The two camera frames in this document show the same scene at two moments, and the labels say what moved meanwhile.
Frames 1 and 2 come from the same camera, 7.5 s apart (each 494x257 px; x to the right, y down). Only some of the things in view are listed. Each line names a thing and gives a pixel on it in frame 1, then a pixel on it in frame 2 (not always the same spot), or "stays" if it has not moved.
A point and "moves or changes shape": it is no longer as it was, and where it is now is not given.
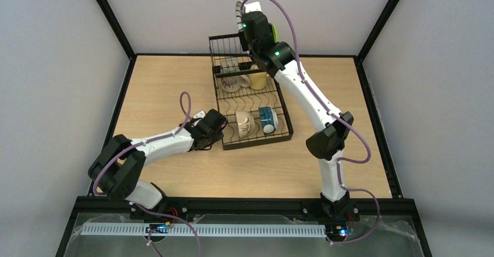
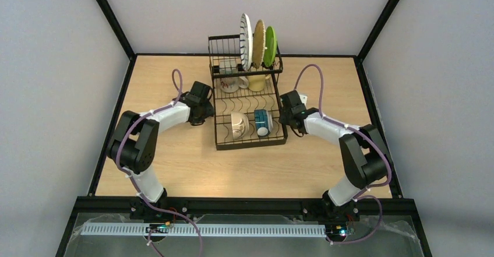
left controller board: (158, 228) stays
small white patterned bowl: (246, 123) moves or changes shape
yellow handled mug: (257, 80) stays
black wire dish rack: (249, 99) stays
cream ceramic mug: (232, 84) stays
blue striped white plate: (238, 10) moves or changes shape
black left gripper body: (215, 122) -> (199, 116)
